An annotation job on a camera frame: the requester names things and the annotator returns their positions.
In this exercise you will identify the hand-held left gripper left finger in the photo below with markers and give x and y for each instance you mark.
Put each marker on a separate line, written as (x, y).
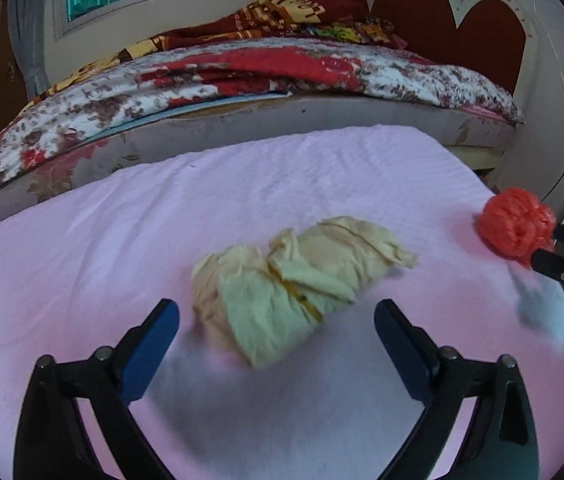
(154, 345)

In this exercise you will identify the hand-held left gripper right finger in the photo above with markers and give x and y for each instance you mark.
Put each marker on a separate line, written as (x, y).
(401, 350)

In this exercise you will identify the red plastic bag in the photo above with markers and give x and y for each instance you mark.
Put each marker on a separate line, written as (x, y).
(514, 225)

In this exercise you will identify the cream tissue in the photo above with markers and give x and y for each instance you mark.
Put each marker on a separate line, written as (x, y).
(287, 280)

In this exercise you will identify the pink table cloth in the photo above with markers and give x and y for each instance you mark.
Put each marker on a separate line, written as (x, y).
(112, 240)

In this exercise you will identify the bed mattress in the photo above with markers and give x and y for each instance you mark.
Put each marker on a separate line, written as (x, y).
(312, 115)

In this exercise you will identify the red scalloped headboard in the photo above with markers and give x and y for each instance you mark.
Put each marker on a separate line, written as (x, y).
(436, 25)

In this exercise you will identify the floral quilt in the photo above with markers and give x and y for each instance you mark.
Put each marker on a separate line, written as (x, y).
(262, 65)

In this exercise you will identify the grey window curtain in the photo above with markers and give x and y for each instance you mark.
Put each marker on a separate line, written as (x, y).
(37, 35)

